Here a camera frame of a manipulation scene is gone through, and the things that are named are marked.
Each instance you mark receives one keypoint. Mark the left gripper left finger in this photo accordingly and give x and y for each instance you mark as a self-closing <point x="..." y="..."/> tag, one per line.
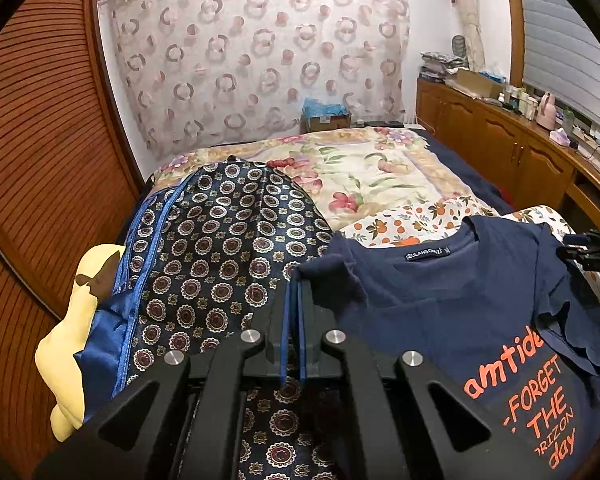
<point x="182" y="419"/>

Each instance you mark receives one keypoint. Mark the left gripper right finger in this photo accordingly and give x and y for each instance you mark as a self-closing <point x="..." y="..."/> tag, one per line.
<point x="406" y="418"/>

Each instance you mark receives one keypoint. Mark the navy blue t-shirt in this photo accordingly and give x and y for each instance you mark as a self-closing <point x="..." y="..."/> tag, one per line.
<point x="494" y="308"/>

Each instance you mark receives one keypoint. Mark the wooden sideboard cabinet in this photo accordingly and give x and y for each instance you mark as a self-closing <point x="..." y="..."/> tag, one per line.
<point x="512" y="153"/>

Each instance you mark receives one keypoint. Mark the navy bed sheet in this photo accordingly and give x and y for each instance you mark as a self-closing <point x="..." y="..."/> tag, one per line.
<point x="482" y="188"/>

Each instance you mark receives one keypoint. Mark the pink kettle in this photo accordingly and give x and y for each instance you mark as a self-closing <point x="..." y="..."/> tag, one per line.
<point x="546" y="114"/>

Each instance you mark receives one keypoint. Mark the yellow plush toy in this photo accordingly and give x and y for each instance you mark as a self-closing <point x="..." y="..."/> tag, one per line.
<point x="54" y="358"/>

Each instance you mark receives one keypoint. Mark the orange print white blanket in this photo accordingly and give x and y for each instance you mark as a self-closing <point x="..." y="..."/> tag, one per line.
<point x="414" y="224"/>

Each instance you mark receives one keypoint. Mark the grey window blind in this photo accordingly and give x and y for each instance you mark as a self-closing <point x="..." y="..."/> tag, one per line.
<point x="562" y="56"/>

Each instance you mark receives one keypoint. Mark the navy patterned silk garment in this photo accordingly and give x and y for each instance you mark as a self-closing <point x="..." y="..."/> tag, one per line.
<point x="200" y="260"/>

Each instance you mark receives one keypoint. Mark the cardboard box on sideboard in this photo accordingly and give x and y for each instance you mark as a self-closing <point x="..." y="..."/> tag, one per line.
<point x="477" y="85"/>

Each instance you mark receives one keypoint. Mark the floral cream bedspread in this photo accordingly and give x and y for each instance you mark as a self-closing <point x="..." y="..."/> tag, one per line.
<point x="349" y="173"/>

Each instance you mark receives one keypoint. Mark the wooden louvered wardrobe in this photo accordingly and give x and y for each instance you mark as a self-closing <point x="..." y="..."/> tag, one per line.
<point x="68" y="181"/>

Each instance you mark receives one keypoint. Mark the cardboard box blue contents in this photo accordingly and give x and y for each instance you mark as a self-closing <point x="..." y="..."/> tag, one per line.
<point x="317" y="116"/>

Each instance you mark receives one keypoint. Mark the patterned lace curtain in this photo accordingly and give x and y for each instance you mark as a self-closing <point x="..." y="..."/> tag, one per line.
<point x="201" y="73"/>

